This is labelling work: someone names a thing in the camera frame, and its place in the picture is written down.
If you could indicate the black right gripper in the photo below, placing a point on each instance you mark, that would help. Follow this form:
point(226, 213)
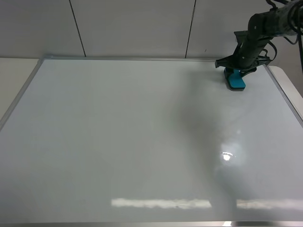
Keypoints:
point(247, 57)

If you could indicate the teal whiteboard eraser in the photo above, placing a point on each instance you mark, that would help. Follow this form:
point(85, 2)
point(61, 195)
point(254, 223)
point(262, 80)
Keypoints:
point(234, 81)

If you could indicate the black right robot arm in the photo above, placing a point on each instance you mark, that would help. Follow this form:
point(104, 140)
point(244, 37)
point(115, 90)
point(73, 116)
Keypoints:
point(262, 28)

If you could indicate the white framed whiteboard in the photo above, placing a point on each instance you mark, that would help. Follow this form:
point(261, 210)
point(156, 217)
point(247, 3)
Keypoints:
point(149, 141)

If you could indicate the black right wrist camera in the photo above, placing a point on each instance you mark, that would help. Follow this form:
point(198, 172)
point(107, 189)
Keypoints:
point(241, 63)

